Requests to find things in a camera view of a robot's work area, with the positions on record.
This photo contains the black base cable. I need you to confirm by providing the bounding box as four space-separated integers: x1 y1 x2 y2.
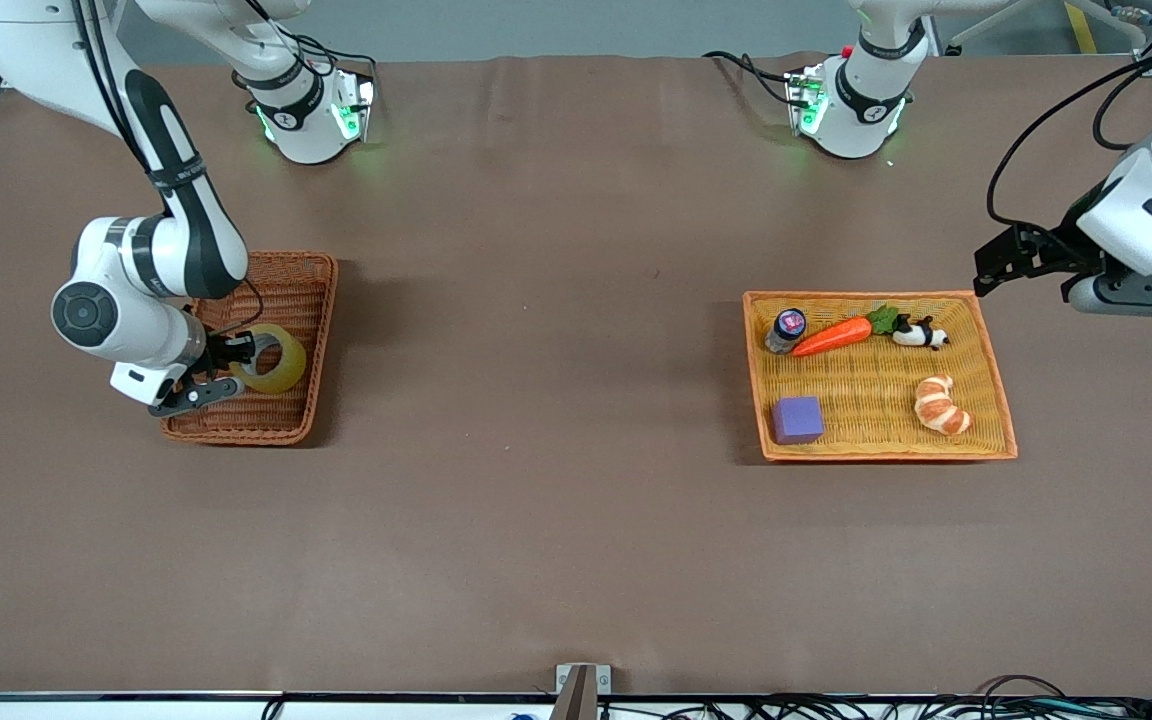
241 0 379 86
702 50 799 107

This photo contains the short black left arm cable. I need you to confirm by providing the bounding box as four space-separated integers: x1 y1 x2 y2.
1092 68 1152 153

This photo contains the toy croissant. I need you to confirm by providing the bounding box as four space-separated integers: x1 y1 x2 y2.
913 374 973 437

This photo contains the yellow packing tape roll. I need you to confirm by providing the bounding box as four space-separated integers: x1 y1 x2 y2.
229 323 308 395

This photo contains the long black left arm cable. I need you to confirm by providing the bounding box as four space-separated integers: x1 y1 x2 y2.
986 55 1152 251

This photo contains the black cable bundle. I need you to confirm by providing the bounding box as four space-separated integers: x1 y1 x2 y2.
626 675 1152 720

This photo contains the orange wicker tray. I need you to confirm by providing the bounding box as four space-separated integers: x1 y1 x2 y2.
742 290 1019 463

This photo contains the brown wicker basket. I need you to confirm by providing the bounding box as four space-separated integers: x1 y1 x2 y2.
160 250 340 447

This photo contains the black white panda toy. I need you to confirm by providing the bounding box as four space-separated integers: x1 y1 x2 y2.
891 315 950 351

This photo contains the black right base cable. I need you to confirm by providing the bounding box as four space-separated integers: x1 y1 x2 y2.
241 0 379 86

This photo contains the black left base cable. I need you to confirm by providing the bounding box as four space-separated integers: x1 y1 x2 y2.
702 50 799 107

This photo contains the grey metal table bracket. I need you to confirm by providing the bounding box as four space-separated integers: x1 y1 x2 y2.
555 663 613 720

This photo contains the grey metal stand leg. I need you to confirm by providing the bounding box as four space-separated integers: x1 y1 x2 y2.
944 0 1032 53

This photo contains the orange toy carrot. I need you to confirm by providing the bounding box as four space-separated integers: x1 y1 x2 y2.
791 305 900 358

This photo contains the small dark bottle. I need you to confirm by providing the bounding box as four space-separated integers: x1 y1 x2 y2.
764 308 809 355

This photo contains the purple cube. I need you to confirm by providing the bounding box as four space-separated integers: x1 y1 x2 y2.
771 396 826 446

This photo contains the brown table cover sheet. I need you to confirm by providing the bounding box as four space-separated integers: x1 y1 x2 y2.
0 55 1152 697

